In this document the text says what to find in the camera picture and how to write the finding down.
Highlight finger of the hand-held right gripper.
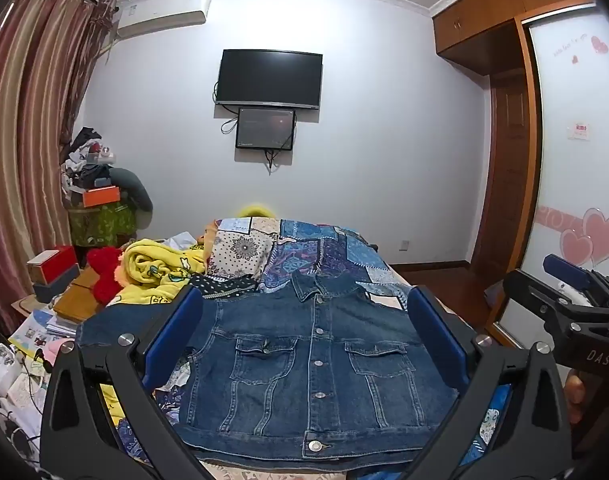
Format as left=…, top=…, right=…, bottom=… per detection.
left=543, top=254, right=609, bottom=311

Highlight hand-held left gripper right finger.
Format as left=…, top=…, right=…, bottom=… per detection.
left=407, top=285, right=573, bottom=480

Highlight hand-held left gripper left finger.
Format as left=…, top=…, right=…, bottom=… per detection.
left=40, top=287, right=220, bottom=480

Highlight blue denim jacket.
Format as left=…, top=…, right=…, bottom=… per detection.
left=78, top=269, right=460, bottom=476

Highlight pile of clothes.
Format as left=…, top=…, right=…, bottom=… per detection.
left=59, top=126, right=116, bottom=196

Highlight person's right hand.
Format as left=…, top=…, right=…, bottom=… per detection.
left=565, top=369, right=585, bottom=425

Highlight yellow cartoon fleece blanket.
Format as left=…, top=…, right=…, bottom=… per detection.
left=98, top=237, right=210, bottom=426

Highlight dark polka dot cloth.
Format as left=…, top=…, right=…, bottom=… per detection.
left=188, top=273, right=259, bottom=300

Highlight red plush toy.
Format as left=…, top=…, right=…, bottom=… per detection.
left=87, top=246, right=128, bottom=303

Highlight wooden box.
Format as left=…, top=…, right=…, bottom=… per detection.
left=52, top=265, right=108, bottom=323

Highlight green patterned cloth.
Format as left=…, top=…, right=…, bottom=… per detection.
left=68, top=202, right=138, bottom=248

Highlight pile of papers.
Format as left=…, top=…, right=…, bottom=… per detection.
left=7, top=307, right=82, bottom=363

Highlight red and grey box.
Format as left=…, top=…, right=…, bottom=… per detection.
left=26, top=245, right=81, bottom=303

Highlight yellow plush toy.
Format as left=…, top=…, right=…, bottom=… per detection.
left=236, top=203, right=279, bottom=219

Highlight patchwork printed bedspread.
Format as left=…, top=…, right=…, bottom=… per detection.
left=114, top=216, right=510, bottom=480

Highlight orange box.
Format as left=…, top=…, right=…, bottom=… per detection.
left=82, top=186, right=121, bottom=208

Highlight striped brown curtain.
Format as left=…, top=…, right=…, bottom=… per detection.
left=0, top=0, right=118, bottom=336

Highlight wooden wardrobe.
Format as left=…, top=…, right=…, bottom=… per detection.
left=432, top=0, right=593, bottom=63

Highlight white air conditioner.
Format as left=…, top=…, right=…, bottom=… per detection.
left=113, top=0, right=212, bottom=40

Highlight small black wall monitor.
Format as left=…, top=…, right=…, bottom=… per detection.
left=235, top=106, right=296, bottom=152

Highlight black wall television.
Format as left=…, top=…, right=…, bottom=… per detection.
left=217, top=49, right=324, bottom=111

